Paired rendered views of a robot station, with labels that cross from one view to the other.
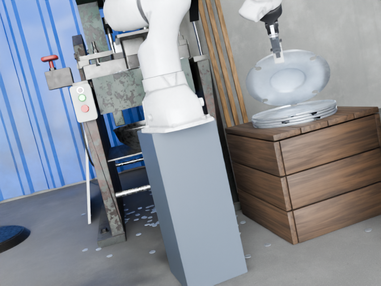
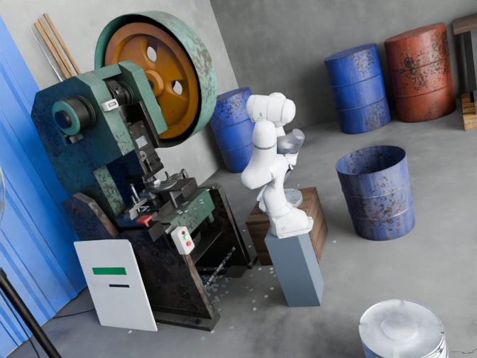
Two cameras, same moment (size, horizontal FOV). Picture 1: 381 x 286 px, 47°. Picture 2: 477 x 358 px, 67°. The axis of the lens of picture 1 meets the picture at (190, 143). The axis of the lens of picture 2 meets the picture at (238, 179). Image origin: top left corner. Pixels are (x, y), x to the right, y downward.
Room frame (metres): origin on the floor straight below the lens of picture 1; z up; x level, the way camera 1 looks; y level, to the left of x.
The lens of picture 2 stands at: (0.17, 1.32, 1.39)
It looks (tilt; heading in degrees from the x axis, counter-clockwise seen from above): 20 degrees down; 314
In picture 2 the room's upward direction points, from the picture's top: 20 degrees counter-clockwise
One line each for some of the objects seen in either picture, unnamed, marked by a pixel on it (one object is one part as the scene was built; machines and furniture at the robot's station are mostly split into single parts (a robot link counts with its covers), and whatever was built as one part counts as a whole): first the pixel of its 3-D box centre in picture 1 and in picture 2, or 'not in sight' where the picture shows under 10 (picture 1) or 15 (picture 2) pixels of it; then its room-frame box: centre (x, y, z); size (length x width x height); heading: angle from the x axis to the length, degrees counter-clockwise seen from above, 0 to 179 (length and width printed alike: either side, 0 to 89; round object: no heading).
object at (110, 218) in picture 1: (90, 124); (129, 258); (2.09, 0.45, 0.45); 0.92 x 0.12 x 0.90; 8
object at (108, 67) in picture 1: (135, 64); (158, 202); (1.99, 0.16, 0.68); 0.45 x 0.30 x 0.06; 98
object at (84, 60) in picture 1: (93, 54); (134, 204); (1.96, 0.33, 0.76); 0.17 x 0.06 x 0.10; 98
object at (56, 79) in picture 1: (63, 92); (157, 239); (1.72, 0.44, 0.62); 0.10 x 0.06 x 0.20; 98
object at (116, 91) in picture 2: not in sight; (116, 110); (1.99, 0.16, 1.27); 0.21 x 0.12 x 0.34; 8
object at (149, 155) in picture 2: not in sight; (138, 147); (1.95, 0.16, 1.04); 0.17 x 0.15 x 0.30; 8
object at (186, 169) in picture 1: (191, 200); (295, 263); (1.22, 0.03, 0.23); 0.18 x 0.18 x 0.45; 18
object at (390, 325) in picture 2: not in sight; (399, 327); (0.61, 0.33, 0.25); 0.29 x 0.29 x 0.01
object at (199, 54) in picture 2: not in sight; (138, 88); (2.14, -0.16, 1.33); 1.03 x 0.28 x 0.82; 8
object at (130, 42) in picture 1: (135, 51); (177, 194); (1.82, 0.14, 0.72); 0.25 x 0.14 x 0.14; 8
